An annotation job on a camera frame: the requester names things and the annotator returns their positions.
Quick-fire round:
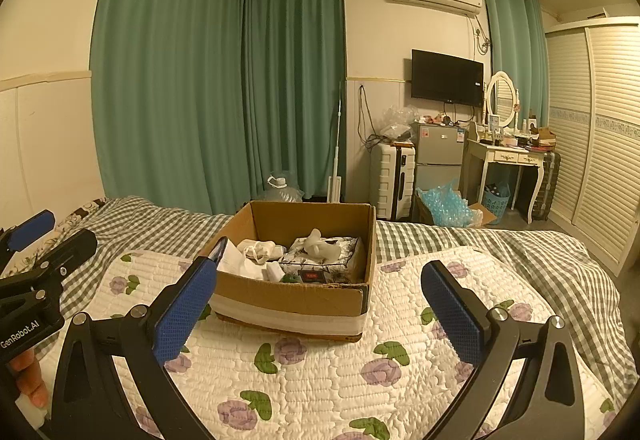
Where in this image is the white oval mirror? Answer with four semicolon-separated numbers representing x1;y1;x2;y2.
483;70;521;129

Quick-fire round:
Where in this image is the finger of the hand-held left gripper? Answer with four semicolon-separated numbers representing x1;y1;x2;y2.
0;209;57;263
0;228;99;291

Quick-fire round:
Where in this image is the clear water jug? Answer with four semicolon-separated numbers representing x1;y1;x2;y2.
257;169;305;203

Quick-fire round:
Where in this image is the cardboard box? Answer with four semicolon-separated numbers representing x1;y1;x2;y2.
196;200;378;342

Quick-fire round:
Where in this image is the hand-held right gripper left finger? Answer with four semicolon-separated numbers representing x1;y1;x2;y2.
50;256;218;440

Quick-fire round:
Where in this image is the white sock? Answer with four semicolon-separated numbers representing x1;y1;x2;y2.
303;228;344;266

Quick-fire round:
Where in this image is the black wall cable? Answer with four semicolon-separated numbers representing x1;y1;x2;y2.
357;84;386;151

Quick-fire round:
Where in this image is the brown floral bed sheet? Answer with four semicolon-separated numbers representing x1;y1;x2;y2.
0;197;109;277

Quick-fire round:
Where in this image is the white slatted wardrobe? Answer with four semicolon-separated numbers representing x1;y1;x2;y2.
543;16;640;277

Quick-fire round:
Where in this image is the white suitcase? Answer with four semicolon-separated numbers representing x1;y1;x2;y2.
369;142;418;222

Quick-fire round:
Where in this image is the dark checked suitcase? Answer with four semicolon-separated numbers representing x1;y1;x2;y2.
530;149;562;222

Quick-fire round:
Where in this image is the floral tissue pack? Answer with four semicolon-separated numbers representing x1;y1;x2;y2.
276;235;364;287

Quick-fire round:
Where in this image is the blue plastic basket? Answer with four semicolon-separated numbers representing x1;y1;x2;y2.
480;182;511;215

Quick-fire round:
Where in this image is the small grey fridge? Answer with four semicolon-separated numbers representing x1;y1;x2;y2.
411;120;467;201

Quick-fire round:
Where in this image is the small brown carton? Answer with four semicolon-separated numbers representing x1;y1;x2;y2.
412;190;499;229

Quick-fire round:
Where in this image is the white dressing table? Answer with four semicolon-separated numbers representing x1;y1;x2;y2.
461;126;552;225

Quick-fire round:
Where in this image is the green curtain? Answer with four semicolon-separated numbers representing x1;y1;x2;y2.
89;0;249;217
241;0;349;201
481;0;550;129

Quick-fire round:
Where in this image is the black wall television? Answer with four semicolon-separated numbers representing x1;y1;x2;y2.
410;48;485;108

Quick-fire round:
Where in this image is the white mop pole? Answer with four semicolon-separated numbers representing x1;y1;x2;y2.
326;80;346;205

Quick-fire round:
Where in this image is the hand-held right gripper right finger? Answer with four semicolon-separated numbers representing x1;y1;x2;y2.
421;260;586;440

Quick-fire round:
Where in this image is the person's left hand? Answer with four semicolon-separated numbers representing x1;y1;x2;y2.
12;349;50;408

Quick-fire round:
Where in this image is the clear plastic bag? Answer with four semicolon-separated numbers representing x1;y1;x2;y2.
377;104;421;141

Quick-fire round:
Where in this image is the white floral quilt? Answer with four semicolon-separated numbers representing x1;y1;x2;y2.
89;245;620;440

